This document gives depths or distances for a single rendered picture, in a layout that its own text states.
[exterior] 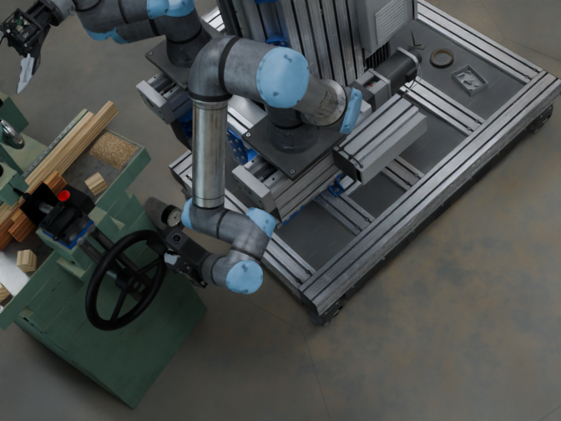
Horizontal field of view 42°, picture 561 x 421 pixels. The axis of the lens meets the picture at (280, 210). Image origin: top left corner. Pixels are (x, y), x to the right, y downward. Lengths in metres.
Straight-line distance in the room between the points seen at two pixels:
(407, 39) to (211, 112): 1.66
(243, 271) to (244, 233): 0.09
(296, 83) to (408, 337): 1.35
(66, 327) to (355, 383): 0.99
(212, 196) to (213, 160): 0.09
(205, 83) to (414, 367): 1.40
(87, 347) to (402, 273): 1.15
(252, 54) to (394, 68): 0.85
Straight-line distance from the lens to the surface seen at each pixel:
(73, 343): 2.24
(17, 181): 1.96
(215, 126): 1.59
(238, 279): 1.62
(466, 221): 2.83
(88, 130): 2.12
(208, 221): 1.70
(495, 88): 2.94
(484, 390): 2.56
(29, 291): 2.00
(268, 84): 1.45
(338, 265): 2.50
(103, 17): 1.87
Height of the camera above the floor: 2.43
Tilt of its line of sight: 56 degrees down
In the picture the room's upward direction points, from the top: 19 degrees counter-clockwise
